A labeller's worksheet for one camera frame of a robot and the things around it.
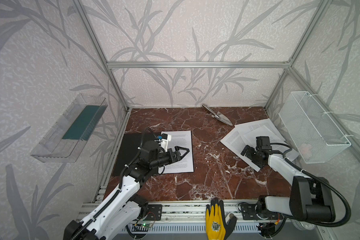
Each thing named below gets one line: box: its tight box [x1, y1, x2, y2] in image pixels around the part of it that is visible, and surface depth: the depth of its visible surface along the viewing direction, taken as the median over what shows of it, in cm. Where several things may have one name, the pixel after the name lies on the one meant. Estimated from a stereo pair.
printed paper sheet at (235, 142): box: [219, 127, 261, 173], surface depth 103 cm
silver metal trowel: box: [202, 104, 233, 126], surface depth 117 cm
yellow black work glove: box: [205, 198, 237, 240], surface depth 71 cm
